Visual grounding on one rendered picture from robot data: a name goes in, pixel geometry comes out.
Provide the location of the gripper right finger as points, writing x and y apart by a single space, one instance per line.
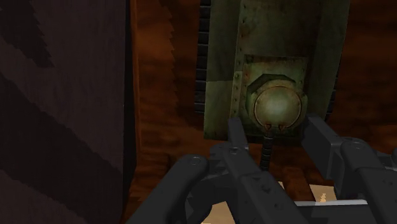
356 167

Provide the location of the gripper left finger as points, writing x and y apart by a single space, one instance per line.
248 192

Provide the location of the green toy tank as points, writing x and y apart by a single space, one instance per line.
273 62

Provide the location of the brown wooden table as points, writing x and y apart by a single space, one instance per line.
155 93

